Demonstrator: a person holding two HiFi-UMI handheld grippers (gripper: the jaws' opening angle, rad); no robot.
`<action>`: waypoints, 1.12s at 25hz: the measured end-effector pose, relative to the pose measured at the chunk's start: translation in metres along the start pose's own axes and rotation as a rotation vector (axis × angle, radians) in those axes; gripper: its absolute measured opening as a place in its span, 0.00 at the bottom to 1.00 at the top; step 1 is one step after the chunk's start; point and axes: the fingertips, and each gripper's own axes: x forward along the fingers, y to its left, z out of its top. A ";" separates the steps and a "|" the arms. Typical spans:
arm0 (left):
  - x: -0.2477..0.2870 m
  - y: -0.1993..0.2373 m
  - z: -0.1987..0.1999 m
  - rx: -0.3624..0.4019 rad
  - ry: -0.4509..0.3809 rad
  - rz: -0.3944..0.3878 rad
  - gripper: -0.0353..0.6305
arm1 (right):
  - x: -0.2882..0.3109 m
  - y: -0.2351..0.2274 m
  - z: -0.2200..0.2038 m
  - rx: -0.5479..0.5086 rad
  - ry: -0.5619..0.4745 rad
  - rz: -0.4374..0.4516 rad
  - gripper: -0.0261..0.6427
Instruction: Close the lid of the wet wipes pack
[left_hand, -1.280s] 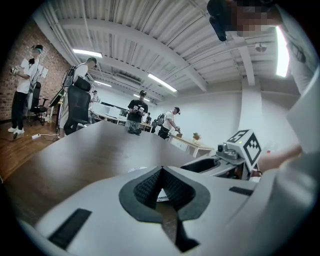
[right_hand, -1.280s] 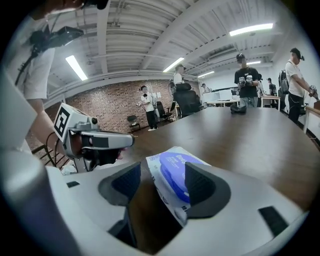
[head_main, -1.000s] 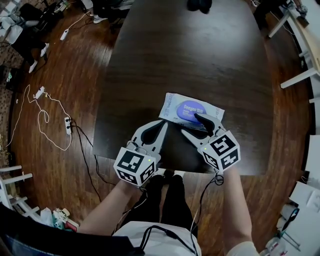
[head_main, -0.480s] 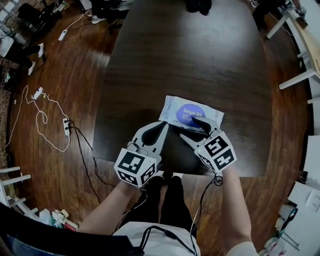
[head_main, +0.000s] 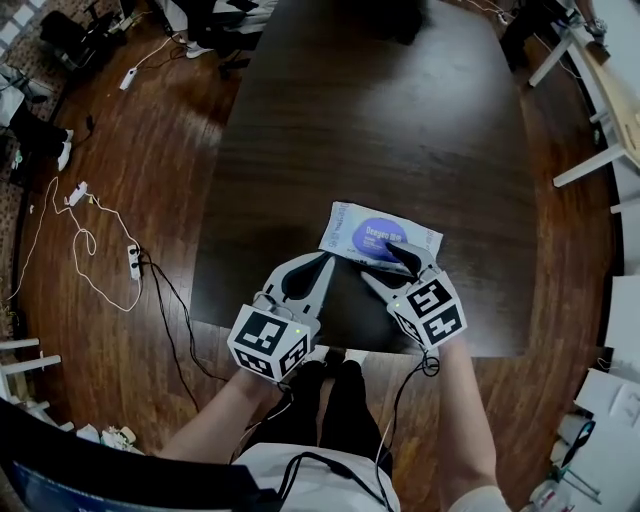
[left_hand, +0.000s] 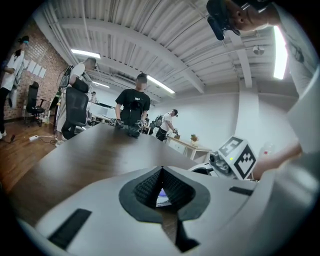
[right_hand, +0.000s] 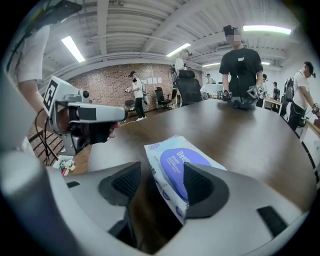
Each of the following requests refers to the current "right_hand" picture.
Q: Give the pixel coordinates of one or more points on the black fabric item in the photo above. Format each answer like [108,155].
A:
[243,103]

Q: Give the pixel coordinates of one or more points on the ceiling light strip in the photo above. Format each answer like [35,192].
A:
[73,48]
[267,29]
[210,64]
[178,49]

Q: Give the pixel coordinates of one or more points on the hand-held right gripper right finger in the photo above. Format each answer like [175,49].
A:
[240,200]

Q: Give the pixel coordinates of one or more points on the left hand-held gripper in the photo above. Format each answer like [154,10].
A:
[58,95]

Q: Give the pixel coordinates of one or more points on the white desk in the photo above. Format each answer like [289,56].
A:
[272,102]

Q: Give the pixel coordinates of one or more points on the tall black office chair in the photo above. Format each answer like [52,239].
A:
[188,87]

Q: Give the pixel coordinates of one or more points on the white wet wipes pack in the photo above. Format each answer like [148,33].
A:
[156,155]

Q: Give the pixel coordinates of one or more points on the small black office chair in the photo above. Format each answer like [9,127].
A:
[162,96]

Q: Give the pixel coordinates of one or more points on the person's left hand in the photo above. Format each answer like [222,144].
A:
[100,132]

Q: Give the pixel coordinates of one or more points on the purple wet wipes pack lid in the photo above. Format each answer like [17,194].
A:
[172,162]

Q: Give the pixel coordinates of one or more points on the white papers on brick wall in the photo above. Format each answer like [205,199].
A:
[153,80]

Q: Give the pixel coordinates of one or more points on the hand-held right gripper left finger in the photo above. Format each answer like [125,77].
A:
[90,190]

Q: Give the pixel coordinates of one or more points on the person's left forearm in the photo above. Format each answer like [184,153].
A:
[31,95]

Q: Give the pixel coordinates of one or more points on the person's white shirt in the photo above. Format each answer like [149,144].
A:
[32,52]

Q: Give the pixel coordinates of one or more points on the small clutter heap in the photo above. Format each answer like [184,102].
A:
[66,165]

